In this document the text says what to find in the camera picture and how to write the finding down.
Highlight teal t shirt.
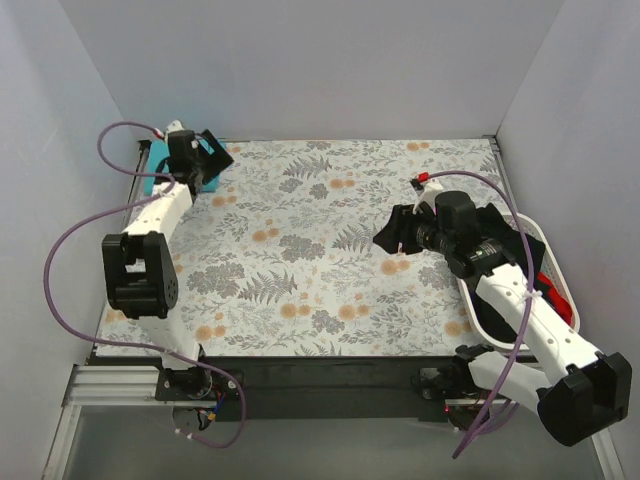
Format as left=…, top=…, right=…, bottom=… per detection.
left=143, top=140, right=219, bottom=196

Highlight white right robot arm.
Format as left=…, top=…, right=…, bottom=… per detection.
left=373, top=191, right=632, bottom=446

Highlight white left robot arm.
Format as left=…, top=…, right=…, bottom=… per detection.
left=102, top=120, right=233, bottom=400

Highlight black t shirt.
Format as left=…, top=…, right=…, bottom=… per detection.
left=470, top=203, right=550, bottom=343

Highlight white laundry basket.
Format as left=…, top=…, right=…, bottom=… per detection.
left=457, top=213, right=581, bottom=352

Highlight floral table cloth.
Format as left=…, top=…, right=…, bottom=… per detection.
left=95, top=138, right=516, bottom=358

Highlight red t shirt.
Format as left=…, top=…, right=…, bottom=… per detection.
left=535, top=272, right=573, bottom=326

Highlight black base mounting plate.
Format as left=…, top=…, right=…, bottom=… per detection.
left=155, top=356, right=488, bottom=422

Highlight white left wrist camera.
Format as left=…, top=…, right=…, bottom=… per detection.
left=154, top=119, right=185, bottom=139

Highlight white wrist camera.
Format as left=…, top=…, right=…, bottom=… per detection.
left=410, top=172, right=444, bottom=214
left=154, top=119, right=185, bottom=139

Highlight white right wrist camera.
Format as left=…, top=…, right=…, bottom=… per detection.
left=410, top=172, right=444, bottom=214

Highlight aluminium front rail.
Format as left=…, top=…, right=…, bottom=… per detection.
left=44, top=366, right=623, bottom=479

